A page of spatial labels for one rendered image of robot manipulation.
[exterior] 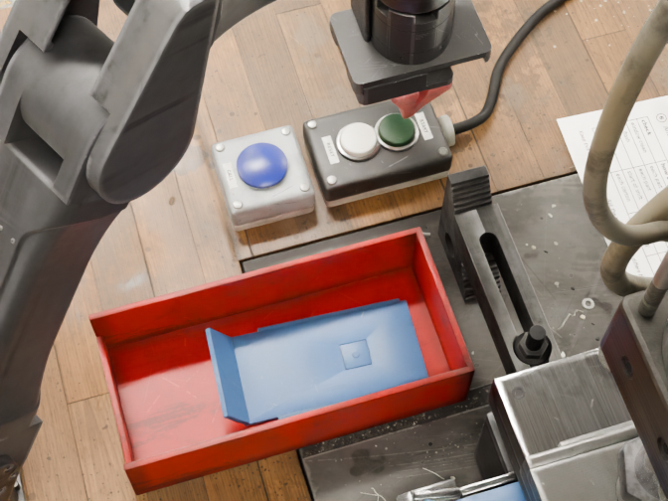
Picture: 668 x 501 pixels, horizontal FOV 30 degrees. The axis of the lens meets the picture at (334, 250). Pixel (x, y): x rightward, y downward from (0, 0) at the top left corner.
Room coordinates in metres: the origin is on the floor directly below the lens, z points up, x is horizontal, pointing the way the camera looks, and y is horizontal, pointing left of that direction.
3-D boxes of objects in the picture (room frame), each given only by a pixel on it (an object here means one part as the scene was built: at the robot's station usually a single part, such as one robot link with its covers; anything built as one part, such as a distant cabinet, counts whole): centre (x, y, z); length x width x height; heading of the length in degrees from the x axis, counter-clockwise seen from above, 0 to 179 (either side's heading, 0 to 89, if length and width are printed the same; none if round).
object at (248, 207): (0.51, 0.06, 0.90); 0.07 x 0.07 x 0.06; 18
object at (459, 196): (0.44, -0.11, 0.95); 0.06 x 0.03 x 0.09; 18
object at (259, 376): (0.35, 0.01, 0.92); 0.15 x 0.07 x 0.03; 104
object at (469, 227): (0.38, -0.13, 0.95); 0.15 x 0.03 x 0.10; 18
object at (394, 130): (0.54, -0.05, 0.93); 0.03 x 0.03 x 0.02
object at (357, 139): (0.53, -0.02, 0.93); 0.03 x 0.03 x 0.02
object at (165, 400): (0.35, 0.04, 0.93); 0.25 x 0.12 x 0.06; 108
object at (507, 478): (0.25, -0.15, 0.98); 0.13 x 0.01 x 0.03; 108
